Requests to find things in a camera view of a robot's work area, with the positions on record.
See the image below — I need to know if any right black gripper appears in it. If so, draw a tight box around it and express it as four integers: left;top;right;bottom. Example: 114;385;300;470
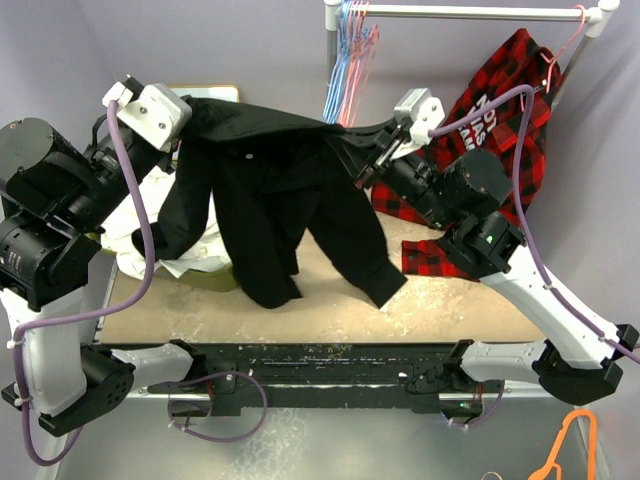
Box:
325;115;458;229

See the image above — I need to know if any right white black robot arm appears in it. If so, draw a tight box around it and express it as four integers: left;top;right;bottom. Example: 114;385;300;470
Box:
344;123;639;406

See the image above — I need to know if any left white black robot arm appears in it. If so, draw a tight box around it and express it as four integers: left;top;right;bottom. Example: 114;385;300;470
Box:
1;118;206;437

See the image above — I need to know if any red black plaid shirt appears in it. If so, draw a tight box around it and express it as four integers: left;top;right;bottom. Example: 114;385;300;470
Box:
371;28;563;280

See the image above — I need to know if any pink hanger holding plaid shirt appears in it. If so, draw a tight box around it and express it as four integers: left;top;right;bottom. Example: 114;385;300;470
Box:
519;4;594;112

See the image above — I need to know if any orange plastic hanger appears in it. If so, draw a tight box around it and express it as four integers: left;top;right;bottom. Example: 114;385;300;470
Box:
529;408;599;480

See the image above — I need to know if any white cloth in basket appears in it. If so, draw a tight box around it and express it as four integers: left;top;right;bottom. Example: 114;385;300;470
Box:
102;167;234;279

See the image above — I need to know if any white metal clothes rack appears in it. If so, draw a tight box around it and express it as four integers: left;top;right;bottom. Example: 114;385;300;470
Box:
322;0;621;126

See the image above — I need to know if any olive green laundry basket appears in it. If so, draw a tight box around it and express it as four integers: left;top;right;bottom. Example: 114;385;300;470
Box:
90;227;238;293

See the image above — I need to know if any small whiteboard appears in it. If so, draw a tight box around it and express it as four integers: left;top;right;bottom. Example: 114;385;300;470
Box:
170;85;240;103

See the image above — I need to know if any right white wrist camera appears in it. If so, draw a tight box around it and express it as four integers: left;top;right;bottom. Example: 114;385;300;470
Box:
394;88;445;147

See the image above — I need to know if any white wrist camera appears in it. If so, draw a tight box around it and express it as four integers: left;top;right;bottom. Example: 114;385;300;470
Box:
102;75;192;152
394;88;445;147

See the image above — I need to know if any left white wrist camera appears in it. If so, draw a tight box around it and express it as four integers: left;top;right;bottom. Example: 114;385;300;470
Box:
102;75;192;152

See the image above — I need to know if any pink wire hanger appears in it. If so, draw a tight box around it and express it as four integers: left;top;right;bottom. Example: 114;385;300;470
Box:
339;1;380;127

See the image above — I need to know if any blue wire hanger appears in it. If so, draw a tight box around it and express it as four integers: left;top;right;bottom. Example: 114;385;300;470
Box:
322;1;353;124

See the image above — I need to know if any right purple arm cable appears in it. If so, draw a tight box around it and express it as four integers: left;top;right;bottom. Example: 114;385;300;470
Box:
429;84;640;364

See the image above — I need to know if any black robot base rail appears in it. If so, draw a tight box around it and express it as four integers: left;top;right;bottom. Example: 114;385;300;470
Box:
149;343;502;417

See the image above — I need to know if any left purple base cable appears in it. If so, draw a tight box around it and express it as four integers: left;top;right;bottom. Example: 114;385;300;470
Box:
167;368;270;442

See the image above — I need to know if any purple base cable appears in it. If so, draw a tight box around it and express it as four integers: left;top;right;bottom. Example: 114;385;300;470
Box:
444;382;510;432
167;368;270;442

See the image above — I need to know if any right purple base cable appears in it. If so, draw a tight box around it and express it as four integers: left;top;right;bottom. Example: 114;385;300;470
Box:
444;382;510;432

